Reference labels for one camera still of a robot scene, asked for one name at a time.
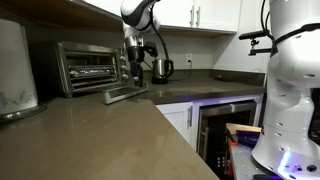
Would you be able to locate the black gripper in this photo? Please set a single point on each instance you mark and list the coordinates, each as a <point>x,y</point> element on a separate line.
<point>135,58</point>

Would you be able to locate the toaster oven glass door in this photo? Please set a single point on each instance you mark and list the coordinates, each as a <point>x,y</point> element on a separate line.
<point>125,93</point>

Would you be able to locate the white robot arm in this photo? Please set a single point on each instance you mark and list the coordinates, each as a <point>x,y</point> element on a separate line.
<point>293,100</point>

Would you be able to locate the silver oven knob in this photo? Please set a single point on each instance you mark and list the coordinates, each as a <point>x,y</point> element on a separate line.
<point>125,76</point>
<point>123,57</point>
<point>124,67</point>

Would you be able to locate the foil-lined oven tray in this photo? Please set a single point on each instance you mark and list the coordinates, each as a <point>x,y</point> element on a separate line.
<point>91,71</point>

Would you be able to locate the white base cabinet door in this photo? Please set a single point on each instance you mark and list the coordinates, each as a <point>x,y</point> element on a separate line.
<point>175,116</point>

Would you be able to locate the stainless toaster oven body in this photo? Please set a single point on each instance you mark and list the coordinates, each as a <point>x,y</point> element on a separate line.
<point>86,50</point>

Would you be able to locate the stainless glass-door beverage cooler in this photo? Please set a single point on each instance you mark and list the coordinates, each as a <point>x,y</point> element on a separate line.
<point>216,140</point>

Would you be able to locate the stainless electric kettle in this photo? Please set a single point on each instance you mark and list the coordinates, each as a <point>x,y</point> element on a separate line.
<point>160,68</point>

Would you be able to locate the small dark countertop object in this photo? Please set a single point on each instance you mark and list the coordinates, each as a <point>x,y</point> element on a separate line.
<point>223,78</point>

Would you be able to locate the orange clamp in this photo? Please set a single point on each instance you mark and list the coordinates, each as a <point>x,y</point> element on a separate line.
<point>232,142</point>

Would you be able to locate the wooden board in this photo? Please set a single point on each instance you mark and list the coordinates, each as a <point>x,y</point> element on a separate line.
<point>243,127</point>

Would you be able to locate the dark blue-lit device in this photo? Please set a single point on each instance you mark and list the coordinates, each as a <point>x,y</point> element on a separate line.
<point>248,137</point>

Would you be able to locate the white canister on metal base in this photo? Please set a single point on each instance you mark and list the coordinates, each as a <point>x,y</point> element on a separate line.
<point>15,66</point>

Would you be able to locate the perforated metal robot table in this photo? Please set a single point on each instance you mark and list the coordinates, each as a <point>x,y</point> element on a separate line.
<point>241,163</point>

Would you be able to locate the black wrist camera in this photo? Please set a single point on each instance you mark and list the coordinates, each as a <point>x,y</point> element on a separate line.
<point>150,48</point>

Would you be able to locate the white wall outlet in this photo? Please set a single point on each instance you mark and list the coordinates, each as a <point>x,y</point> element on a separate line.
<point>189,59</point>

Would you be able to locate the white wall cabinet two doors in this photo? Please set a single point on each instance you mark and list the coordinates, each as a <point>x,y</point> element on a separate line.
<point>216,13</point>

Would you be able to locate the white wall cabinet brown underside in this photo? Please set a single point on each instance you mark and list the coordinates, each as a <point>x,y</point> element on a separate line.
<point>60,13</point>

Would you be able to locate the black camera on mount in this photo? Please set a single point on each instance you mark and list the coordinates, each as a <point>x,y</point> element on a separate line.
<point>256,35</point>

